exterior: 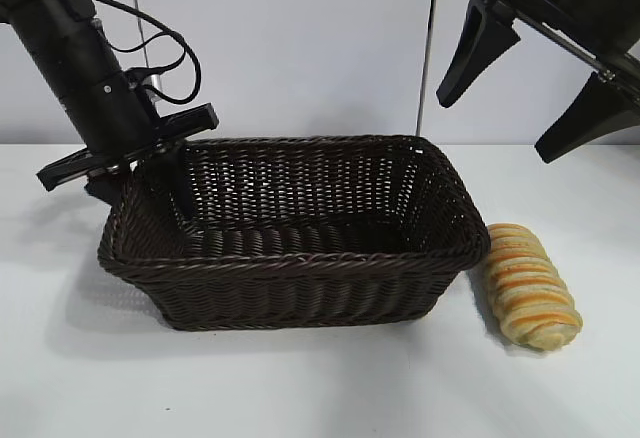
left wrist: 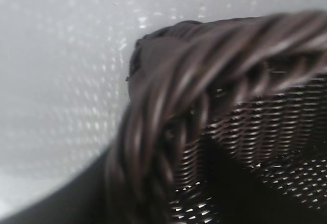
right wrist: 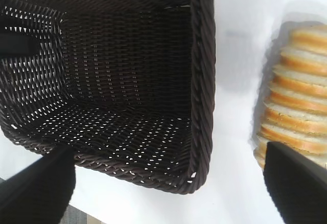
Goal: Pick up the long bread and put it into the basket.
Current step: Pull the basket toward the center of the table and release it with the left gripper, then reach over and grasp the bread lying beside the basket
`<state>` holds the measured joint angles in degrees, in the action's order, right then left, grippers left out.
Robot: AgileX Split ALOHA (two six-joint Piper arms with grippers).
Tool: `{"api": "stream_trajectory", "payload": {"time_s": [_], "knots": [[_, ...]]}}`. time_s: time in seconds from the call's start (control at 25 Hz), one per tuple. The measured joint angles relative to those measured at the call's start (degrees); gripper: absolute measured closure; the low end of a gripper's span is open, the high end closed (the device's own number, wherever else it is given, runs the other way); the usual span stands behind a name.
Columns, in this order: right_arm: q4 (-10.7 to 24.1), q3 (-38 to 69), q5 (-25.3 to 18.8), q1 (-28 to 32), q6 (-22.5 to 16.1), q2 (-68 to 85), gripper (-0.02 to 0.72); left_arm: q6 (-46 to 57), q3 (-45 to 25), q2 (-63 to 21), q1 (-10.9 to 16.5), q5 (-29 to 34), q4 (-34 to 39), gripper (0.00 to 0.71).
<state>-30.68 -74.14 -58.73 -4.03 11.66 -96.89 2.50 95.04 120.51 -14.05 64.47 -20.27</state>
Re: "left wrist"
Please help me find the dark brown wicker basket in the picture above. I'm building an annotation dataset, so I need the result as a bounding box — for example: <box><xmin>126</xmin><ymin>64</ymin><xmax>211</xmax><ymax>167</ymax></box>
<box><xmin>104</xmin><ymin>9</ymin><xmax>327</xmax><ymax>224</ymax></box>

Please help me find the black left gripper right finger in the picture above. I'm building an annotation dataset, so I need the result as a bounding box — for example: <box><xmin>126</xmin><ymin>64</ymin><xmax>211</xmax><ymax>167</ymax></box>
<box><xmin>203</xmin><ymin>137</ymin><xmax>327</xmax><ymax>224</ymax></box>

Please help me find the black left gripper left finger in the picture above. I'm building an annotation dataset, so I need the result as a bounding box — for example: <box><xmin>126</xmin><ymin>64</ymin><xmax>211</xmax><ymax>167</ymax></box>
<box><xmin>0</xmin><ymin>20</ymin><xmax>205</xmax><ymax>224</ymax></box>

